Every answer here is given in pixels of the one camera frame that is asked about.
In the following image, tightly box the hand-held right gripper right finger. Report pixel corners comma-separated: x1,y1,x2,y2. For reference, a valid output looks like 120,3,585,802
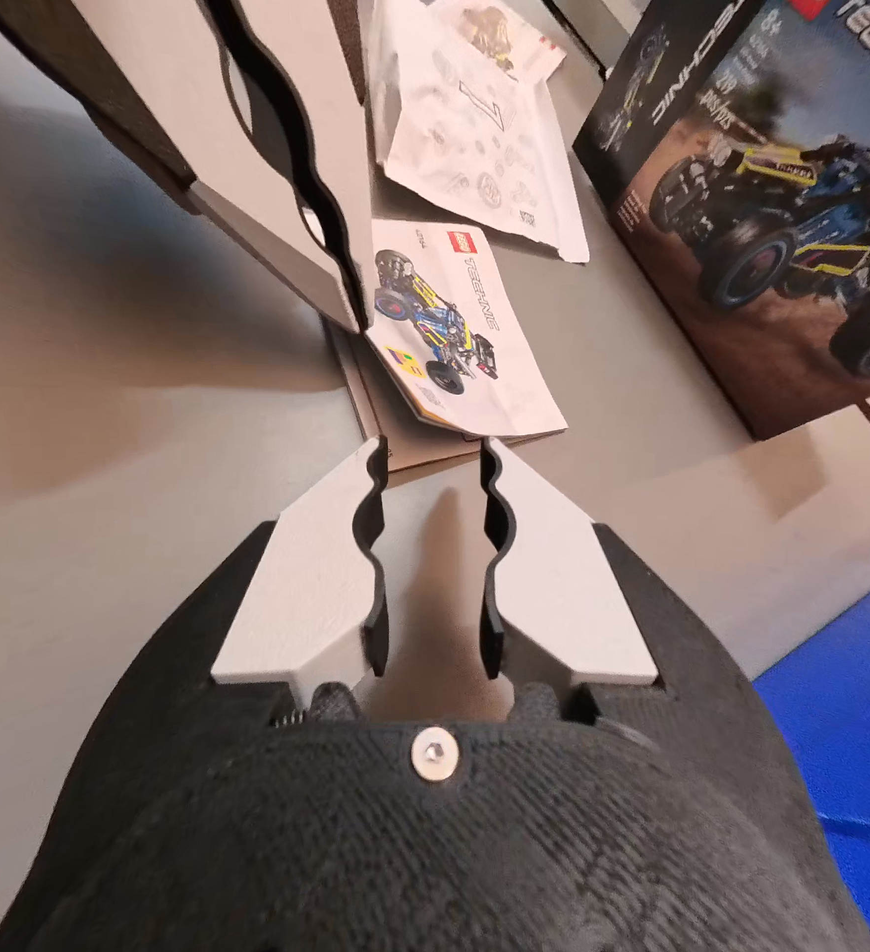
479,437,661,706

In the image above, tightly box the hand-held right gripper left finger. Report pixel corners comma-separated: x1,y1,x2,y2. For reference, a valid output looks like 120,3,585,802
210,435,391,708

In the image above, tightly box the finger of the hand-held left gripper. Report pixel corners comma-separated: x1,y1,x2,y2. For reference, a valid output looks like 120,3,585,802
76,0,367,333
245,0,374,330

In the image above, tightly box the white printed paper bag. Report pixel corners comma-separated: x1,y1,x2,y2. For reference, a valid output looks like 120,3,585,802
370,0,590,263

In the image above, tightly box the instruction booklet with car cover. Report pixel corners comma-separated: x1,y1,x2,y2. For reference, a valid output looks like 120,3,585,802
364,219,570,438
327,316,547,477

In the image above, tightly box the black toy car set box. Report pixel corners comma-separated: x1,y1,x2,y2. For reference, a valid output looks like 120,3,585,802
572,0,870,441

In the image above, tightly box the blue plastic bin with dividers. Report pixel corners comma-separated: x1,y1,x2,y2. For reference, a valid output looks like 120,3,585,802
751,561,870,952

